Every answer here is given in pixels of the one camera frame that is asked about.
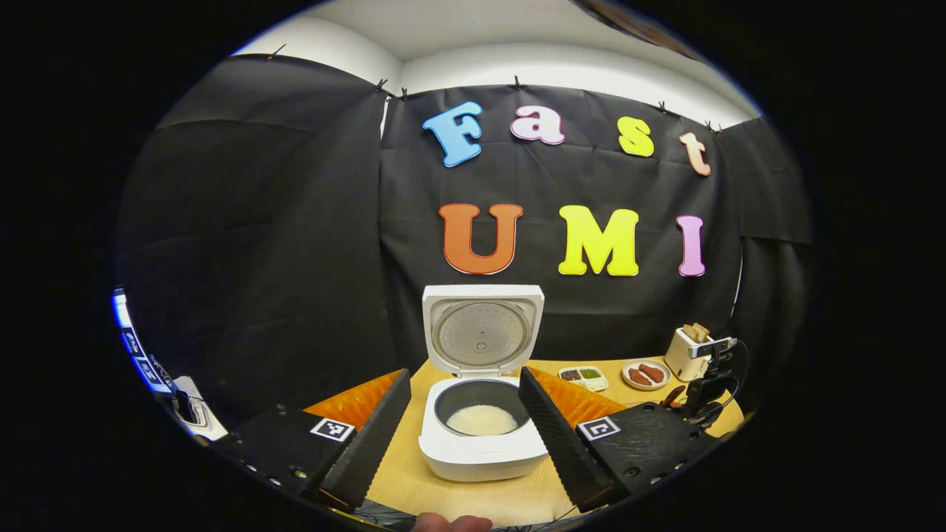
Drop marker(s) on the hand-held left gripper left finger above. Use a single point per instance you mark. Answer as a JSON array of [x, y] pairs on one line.
[[373, 443]]

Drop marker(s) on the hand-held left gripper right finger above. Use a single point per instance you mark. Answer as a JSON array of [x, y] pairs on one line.
[[562, 443]]

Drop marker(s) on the white rice cooker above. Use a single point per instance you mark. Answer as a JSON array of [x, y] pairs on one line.
[[480, 458]]

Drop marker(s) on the white rice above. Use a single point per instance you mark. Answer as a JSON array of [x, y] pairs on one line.
[[480, 421]]

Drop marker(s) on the white toaster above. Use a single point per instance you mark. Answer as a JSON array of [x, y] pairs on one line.
[[680, 362]]

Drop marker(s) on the toasted bread slice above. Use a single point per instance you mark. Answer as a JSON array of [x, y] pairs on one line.
[[689, 334], [702, 331]]

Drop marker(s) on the brown meat piece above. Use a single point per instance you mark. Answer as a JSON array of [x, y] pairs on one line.
[[653, 372], [639, 377]]

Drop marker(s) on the round white plate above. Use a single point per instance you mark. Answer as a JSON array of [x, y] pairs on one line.
[[647, 387]]

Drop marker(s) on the white divided condiment dish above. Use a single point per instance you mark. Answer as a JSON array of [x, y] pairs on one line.
[[600, 384]]

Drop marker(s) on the white small table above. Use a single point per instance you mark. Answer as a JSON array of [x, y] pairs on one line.
[[211, 425]]

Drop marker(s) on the black backdrop cloth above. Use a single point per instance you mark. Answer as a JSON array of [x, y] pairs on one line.
[[295, 222]]

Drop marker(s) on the computer monitor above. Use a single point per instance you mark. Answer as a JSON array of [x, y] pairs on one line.
[[137, 347]]

